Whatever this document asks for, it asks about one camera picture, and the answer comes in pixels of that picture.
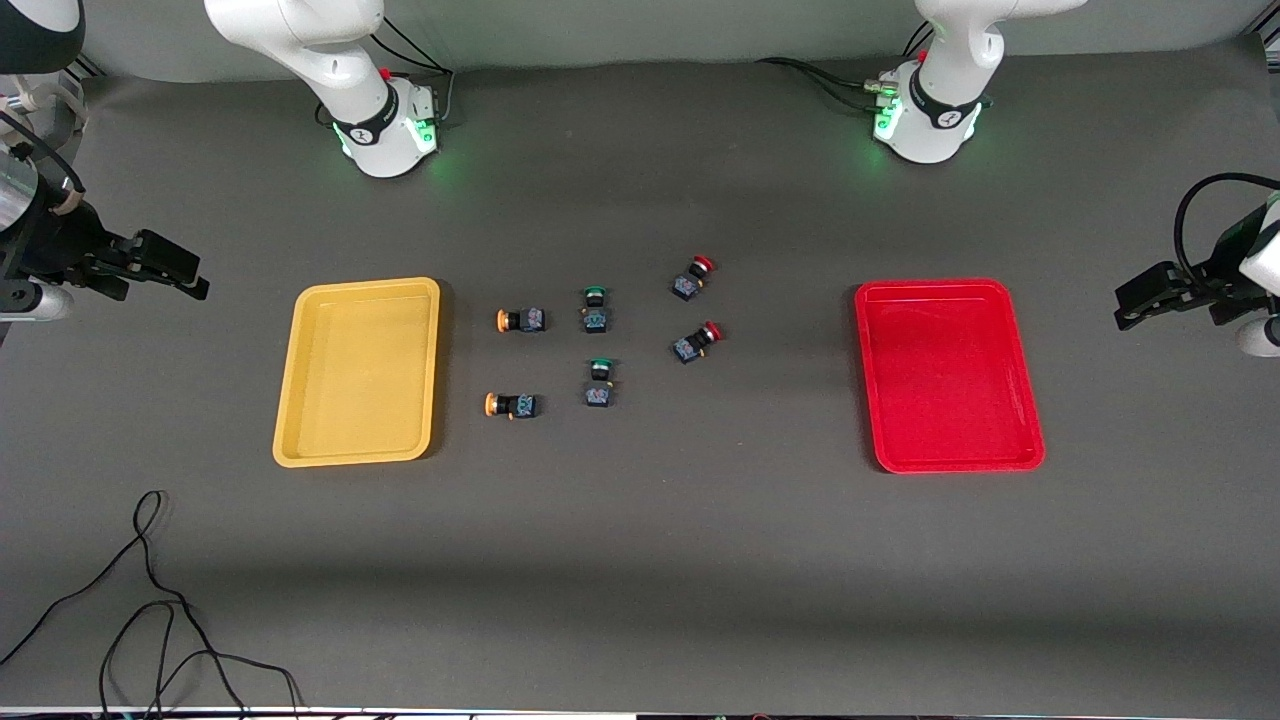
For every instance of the white background fixture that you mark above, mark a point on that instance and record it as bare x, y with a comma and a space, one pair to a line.
35, 100

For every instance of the yellow plastic tray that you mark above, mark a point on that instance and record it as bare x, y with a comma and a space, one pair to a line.
350, 430

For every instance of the red push button switch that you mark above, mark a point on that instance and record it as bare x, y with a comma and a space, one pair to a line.
688, 348
686, 288

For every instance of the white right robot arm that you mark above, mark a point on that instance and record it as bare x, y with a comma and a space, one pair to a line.
372, 130

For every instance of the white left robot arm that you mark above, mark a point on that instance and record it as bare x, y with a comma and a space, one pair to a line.
940, 120

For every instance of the green push button switch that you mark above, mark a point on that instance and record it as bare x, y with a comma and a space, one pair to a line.
599, 393
596, 320

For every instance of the dark grey table mat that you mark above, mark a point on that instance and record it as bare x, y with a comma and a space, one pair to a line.
700, 550

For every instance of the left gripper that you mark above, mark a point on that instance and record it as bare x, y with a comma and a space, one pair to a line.
1213, 289

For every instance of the red plastic tray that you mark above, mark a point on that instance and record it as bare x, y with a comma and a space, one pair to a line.
920, 420

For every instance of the yellow push button switch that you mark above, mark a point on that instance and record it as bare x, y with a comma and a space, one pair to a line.
525, 320
520, 405

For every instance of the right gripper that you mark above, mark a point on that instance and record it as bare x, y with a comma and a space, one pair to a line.
52, 247

